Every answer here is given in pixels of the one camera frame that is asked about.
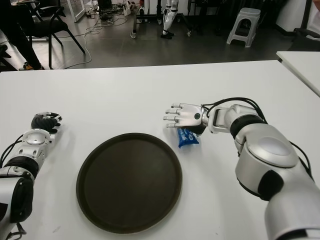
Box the black right forearm cable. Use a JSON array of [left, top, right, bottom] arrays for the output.
[[201, 97, 316, 181]]

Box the black left forearm cable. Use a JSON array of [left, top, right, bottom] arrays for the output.
[[0, 134, 25, 168]]

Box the blue Oreo cookie packet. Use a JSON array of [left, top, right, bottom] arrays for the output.
[[176, 127, 201, 150]]

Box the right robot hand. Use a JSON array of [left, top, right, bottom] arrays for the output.
[[162, 102, 208, 137]]

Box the black forearm cable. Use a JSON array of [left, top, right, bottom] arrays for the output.
[[201, 97, 316, 181], [0, 134, 25, 168]]

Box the black wheeled gantry frame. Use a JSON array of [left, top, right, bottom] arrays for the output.
[[129, 0, 193, 40]]

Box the black office chair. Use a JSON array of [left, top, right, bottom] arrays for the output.
[[0, 44, 12, 72]]

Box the round dark brown tray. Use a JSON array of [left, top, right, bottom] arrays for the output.
[[75, 132, 183, 235]]

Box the white floor cable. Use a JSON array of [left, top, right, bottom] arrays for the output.
[[62, 17, 103, 70]]

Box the black left upper arm cable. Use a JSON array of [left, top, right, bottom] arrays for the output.
[[9, 222, 27, 240]]

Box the white side table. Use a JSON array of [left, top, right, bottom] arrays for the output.
[[275, 50, 320, 98]]

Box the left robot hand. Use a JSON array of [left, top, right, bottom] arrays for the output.
[[31, 111, 63, 135]]

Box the black metal-frame chair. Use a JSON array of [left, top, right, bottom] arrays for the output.
[[26, 0, 86, 70]]

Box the grey plastic stool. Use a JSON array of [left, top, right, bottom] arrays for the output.
[[225, 7, 261, 48]]

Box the white humanoid robot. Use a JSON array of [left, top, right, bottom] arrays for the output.
[[159, 0, 179, 40]]

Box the person in black trousers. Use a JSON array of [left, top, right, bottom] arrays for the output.
[[0, 0, 45, 71]]

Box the white framed panel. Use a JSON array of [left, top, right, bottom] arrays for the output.
[[65, 0, 85, 23]]

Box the black armrest seat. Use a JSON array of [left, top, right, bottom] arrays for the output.
[[292, 27, 320, 51]]

